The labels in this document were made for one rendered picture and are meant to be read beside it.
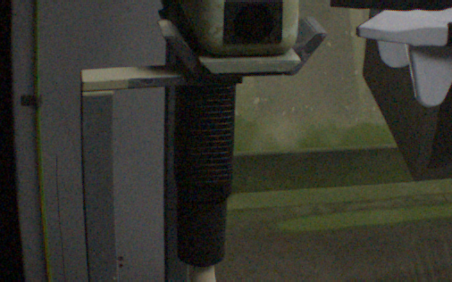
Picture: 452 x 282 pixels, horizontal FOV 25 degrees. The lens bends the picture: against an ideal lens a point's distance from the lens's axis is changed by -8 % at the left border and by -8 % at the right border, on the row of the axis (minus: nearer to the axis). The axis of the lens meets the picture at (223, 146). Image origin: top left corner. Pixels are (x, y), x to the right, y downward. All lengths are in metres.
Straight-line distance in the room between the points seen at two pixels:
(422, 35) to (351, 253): 1.88
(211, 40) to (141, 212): 0.71
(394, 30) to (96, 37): 0.55
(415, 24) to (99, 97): 0.20
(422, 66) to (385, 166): 2.13
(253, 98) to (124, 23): 1.58
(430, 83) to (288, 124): 2.05
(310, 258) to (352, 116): 0.45
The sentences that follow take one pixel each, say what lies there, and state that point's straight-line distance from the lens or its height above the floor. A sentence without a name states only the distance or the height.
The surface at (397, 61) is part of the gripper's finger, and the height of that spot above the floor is 1.05.
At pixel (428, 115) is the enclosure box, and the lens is 1.81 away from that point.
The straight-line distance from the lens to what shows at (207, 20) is 0.49.
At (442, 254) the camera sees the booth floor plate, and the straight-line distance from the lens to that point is 2.50.
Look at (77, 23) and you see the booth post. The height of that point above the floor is 0.94.
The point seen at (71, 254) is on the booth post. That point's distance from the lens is 1.21.
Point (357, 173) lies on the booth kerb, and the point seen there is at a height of 0.10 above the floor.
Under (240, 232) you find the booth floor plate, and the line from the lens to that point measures 2.54.
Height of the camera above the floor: 1.28
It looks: 25 degrees down
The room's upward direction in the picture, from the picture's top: 2 degrees clockwise
